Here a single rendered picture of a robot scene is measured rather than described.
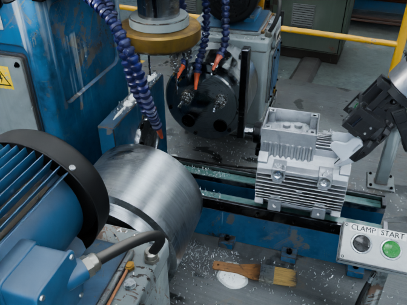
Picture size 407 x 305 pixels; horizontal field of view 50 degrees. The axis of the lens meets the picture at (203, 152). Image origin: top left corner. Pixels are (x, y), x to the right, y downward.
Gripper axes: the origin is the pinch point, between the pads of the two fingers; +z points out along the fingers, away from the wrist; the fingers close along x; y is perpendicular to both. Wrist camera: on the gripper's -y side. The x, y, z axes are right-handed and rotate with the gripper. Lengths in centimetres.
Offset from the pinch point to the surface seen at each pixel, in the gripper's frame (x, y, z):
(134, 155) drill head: 19.8, 37.3, 13.3
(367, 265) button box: 22.9, -8.0, 1.2
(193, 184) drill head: 17.2, 24.5, 13.4
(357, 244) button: 21.1, -4.6, 0.0
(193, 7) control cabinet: -335, 87, 135
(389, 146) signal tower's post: -34.1, -19.9, 5.3
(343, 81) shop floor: -286, -63, 90
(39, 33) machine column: 11, 66, 8
